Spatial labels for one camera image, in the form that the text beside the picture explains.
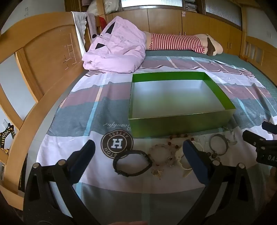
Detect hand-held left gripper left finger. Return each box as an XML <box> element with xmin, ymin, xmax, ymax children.
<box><xmin>23</xmin><ymin>139</ymin><xmax>100</xmax><ymax>225</ymax></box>

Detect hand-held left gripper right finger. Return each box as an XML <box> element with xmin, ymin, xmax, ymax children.
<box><xmin>180</xmin><ymin>139</ymin><xmax>256</xmax><ymax>225</ymax></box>

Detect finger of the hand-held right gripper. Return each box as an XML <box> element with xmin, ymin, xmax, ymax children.
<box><xmin>242</xmin><ymin>130</ymin><xmax>268</xmax><ymax>150</ymax></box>
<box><xmin>261</xmin><ymin>121</ymin><xmax>277</xmax><ymax>135</ymax></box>

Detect beige white bracelet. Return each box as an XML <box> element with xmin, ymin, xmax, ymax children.
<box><xmin>174</xmin><ymin>149</ymin><xmax>193</xmax><ymax>172</ymax></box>

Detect dark bead bracelet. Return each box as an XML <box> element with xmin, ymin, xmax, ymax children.
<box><xmin>207</xmin><ymin>151</ymin><xmax>221</xmax><ymax>162</ymax></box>

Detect silver bangle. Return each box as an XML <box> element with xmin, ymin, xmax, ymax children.
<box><xmin>208</xmin><ymin>134</ymin><xmax>229</xmax><ymax>155</ymax></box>

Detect brown bead bracelet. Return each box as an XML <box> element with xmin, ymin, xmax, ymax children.
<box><xmin>166</xmin><ymin>133</ymin><xmax>196</xmax><ymax>150</ymax></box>

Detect green cardboard box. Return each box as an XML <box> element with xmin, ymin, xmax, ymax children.
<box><xmin>128</xmin><ymin>71</ymin><xmax>236</xmax><ymax>139</ymax></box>

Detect black bracelet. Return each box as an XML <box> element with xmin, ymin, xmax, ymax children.
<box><xmin>113</xmin><ymin>150</ymin><xmax>153</xmax><ymax>177</ymax></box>

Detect small metal pendant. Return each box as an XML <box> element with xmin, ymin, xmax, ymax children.
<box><xmin>151</xmin><ymin>168</ymin><xmax>164</xmax><ymax>180</ymax></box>

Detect teal bed cover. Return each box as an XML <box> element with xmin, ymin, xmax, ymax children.
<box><xmin>143</xmin><ymin>49</ymin><xmax>277</xmax><ymax>91</ymax></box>

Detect yellow black toy excavator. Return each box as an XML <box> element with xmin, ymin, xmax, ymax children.
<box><xmin>0</xmin><ymin>122</ymin><xmax>16</xmax><ymax>152</ymax></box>

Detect wooden headboard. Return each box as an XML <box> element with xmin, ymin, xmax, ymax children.
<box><xmin>0</xmin><ymin>12</ymin><xmax>92</xmax><ymax>196</ymax></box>

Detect pink quilt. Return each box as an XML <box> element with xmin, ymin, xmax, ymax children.
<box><xmin>82</xmin><ymin>16</ymin><xmax>147</xmax><ymax>73</ymax></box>

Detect red striped plush toy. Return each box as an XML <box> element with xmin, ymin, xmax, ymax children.
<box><xmin>143</xmin><ymin>31</ymin><xmax>224</xmax><ymax>57</ymax></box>

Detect white cloth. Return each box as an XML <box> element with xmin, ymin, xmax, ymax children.
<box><xmin>71</xmin><ymin>11</ymin><xmax>87</xmax><ymax>55</ymax></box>

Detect pale pink cloth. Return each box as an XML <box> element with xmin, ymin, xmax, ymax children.
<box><xmin>85</xmin><ymin>12</ymin><xmax>98</xmax><ymax>36</ymax></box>

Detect red cloth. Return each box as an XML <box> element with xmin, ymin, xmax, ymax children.
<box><xmin>98</xmin><ymin>16</ymin><xmax>108</xmax><ymax>29</ymax></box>

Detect wooden wall cabinets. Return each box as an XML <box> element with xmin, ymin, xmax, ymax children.
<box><xmin>104</xmin><ymin>4</ymin><xmax>243</xmax><ymax>57</ymax></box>

